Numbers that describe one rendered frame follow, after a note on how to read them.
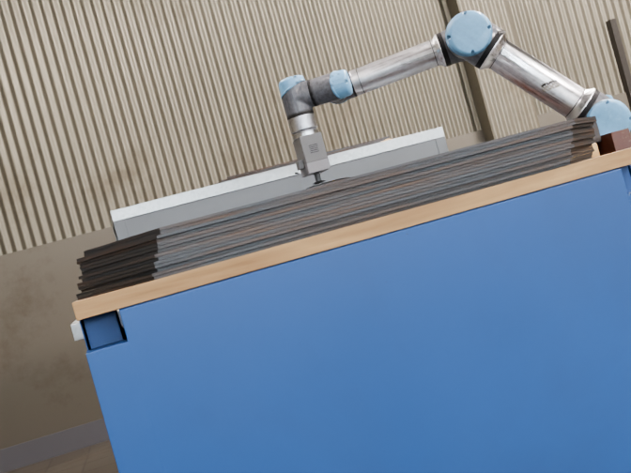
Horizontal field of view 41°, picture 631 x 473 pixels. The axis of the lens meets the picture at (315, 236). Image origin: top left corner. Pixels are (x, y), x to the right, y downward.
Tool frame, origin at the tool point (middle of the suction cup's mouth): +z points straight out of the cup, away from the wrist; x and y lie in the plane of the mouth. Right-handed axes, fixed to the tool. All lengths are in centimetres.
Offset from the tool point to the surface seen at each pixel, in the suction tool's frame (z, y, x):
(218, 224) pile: 6, 121, -48
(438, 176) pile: 8, 121, -18
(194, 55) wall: -101, -243, 19
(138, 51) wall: -111, -244, -11
